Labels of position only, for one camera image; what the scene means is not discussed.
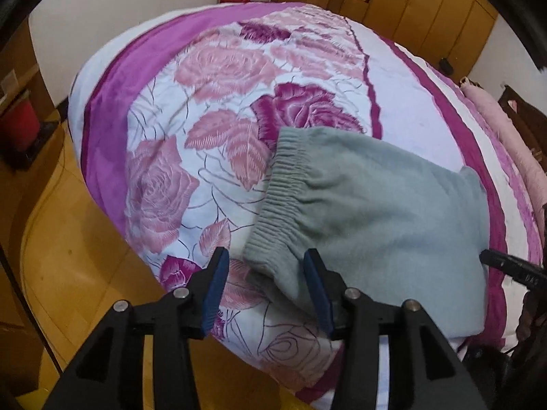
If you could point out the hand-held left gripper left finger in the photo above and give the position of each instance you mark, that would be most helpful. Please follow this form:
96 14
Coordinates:
215 284

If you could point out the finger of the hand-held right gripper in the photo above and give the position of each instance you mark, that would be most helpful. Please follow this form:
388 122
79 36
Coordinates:
513 267

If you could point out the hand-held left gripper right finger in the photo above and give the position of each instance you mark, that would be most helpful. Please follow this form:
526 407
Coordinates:
318 297

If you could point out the grey knit pants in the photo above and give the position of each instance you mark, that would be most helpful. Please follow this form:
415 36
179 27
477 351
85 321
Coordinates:
384 222

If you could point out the person's dark clothing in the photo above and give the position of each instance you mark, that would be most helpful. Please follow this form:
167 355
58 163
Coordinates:
504 376

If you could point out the dark wooden headboard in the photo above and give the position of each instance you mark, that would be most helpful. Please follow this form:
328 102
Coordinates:
530 130

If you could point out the floral striped purple blanket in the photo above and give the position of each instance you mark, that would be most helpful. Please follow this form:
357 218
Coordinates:
179 136

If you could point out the pink quilted bolster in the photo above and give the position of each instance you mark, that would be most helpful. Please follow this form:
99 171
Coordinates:
502 115

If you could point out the small black object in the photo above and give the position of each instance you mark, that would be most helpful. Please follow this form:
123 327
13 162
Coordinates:
446 65

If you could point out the red bucket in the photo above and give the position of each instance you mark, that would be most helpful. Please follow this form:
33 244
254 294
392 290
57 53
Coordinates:
19 124

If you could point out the wooden wardrobe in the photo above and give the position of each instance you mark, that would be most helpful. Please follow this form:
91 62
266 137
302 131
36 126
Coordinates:
410 4

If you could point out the wooden side cabinet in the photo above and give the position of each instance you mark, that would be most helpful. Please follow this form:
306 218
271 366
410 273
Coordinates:
19 64

